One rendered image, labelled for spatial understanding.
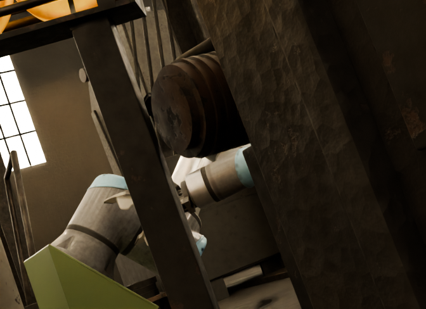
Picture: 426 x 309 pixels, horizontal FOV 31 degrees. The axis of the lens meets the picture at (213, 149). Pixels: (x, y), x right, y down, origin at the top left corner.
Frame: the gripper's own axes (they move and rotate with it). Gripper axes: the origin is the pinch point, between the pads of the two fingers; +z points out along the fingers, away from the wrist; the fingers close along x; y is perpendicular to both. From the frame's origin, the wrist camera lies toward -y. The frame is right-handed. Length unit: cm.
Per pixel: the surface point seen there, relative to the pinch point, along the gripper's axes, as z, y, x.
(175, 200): -37, 75, -48
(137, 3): -43, 60, -67
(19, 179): 73, -122, 38
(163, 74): -42, 63, -58
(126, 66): -39, 64, -62
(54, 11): -33, 58, -70
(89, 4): -37, 58, -69
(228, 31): -54, 83, -68
